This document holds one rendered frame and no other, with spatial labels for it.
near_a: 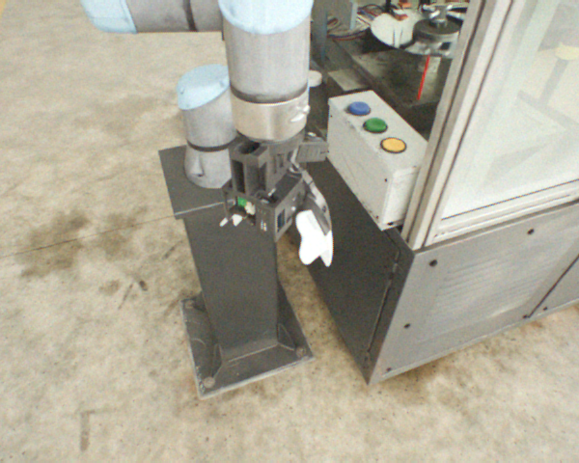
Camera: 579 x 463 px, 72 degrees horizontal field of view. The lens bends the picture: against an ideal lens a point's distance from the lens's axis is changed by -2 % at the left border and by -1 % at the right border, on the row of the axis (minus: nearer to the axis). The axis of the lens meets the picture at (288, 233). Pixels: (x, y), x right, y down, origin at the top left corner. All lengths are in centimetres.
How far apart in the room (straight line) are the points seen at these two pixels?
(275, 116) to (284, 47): 6
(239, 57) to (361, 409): 123
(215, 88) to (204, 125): 8
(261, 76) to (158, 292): 141
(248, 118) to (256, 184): 8
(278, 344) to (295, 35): 125
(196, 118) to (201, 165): 12
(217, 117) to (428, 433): 113
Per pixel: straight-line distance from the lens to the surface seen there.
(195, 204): 89
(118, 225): 203
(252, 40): 35
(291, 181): 45
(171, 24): 47
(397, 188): 77
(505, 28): 61
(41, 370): 170
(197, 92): 82
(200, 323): 157
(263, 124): 39
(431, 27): 118
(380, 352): 119
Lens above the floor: 134
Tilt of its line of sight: 47 degrees down
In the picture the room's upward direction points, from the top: straight up
